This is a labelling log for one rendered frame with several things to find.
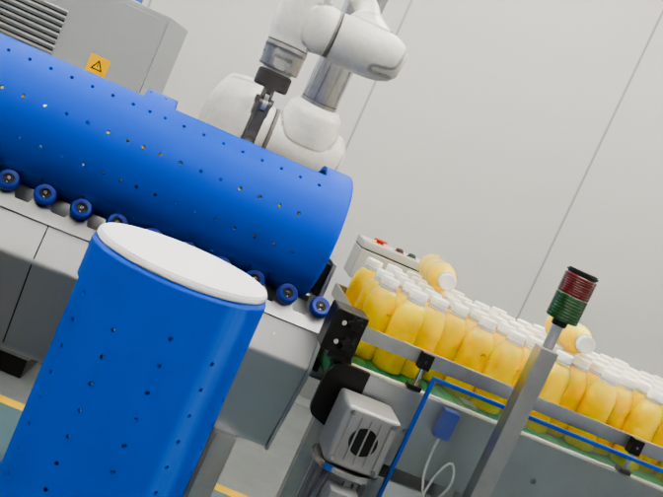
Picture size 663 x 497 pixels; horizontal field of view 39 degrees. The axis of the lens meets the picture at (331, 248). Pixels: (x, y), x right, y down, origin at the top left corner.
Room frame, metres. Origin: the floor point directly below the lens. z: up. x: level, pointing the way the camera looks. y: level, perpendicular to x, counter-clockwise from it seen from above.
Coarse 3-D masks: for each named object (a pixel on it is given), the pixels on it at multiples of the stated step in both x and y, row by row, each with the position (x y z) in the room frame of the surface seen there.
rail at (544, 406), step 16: (368, 336) 1.87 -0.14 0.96; (384, 336) 1.88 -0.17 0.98; (400, 352) 1.89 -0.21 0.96; (416, 352) 1.89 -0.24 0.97; (432, 368) 1.90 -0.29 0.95; (448, 368) 1.91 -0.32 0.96; (464, 368) 1.91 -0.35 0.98; (480, 384) 1.92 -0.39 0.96; (496, 384) 1.93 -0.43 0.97; (544, 400) 1.95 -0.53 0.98; (560, 416) 1.96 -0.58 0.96; (576, 416) 1.96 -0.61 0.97; (592, 432) 1.97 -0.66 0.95; (608, 432) 1.98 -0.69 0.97; (624, 432) 1.98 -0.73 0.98; (656, 448) 2.00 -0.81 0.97
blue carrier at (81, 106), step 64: (0, 64) 1.80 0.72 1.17; (64, 64) 1.87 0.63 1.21; (0, 128) 1.79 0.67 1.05; (64, 128) 1.81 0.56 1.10; (128, 128) 1.84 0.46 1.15; (192, 128) 1.90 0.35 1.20; (64, 192) 1.87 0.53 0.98; (128, 192) 1.85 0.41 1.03; (192, 192) 1.86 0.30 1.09; (256, 192) 1.89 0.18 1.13; (320, 192) 1.93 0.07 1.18; (256, 256) 1.91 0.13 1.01; (320, 256) 1.91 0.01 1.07
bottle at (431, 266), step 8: (424, 256) 2.25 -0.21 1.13; (432, 256) 2.22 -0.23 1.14; (440, 256) 2.24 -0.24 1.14; (424, 264) 2.21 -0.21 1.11; (432, 264) 2.16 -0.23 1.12; (440, 264) 2.14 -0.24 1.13; (448, 264) 2.14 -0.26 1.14; (424, 272) 2.18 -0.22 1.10; (432, 272) 2.13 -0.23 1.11; (440, 272) 2.12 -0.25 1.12; (448, 272) 2.11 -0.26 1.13; (432, 280) 2.12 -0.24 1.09; (440, 288) 2.12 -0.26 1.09
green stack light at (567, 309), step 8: (552, 296) 1.78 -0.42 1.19; (560, 296) 1.76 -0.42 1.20; (568, 296) 1.75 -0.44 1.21; (552, 304) 1.76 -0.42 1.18; (560, 304) 1.75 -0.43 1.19; (568, 304) 1.75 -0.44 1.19; (576, 304) 1.74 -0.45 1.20; (584, 304) 1.75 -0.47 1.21; (552, 312) 1.76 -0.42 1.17; (560, 312) 1.75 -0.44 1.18; (568, 312) 1.74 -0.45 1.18; (576, 312) 1.75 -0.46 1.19; (568, 320) 1.74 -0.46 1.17; (576, 320) 1.75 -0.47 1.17
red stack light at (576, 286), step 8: (568, 272) 1.76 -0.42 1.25; (560, 280) 1.78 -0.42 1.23; (568, 280) 1.76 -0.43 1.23; (576, 280) 1.75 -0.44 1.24; (584, 280) 1.74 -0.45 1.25; (560, 288) 1.76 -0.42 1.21; (568, 288) 1.75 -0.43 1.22; (576, 288) 1.75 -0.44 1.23; (584, 288) 1.74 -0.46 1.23; (592, 288) 1.75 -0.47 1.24; (576, 296) 1.74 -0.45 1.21; (584, 296) 1.75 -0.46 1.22
